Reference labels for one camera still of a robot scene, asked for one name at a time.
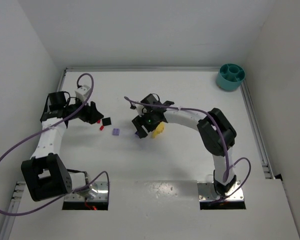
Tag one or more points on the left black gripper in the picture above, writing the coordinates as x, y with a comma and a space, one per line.
89, 113

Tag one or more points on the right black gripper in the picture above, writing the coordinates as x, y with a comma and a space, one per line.
142, 124

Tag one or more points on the yellow lego assembly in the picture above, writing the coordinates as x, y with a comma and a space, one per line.
158, 130

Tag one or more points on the black square lego plate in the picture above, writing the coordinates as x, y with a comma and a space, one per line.
106, 121

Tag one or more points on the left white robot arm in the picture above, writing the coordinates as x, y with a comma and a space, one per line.
45, 174

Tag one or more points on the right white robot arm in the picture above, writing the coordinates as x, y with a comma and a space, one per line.
216, 132

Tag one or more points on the teal divided round container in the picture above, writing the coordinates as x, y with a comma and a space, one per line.
230, 76

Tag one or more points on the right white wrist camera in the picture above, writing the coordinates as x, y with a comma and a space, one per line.
141, 110

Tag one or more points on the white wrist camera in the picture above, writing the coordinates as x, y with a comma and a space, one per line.
141, 110
82, 92

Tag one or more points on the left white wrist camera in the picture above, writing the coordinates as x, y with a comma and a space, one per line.
82, 92

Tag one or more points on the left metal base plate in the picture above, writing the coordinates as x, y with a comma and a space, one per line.
98, 193

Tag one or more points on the metal base plate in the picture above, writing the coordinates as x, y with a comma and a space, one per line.
207, 192
98, 193

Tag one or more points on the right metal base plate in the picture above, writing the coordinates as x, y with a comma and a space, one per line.
207, 192

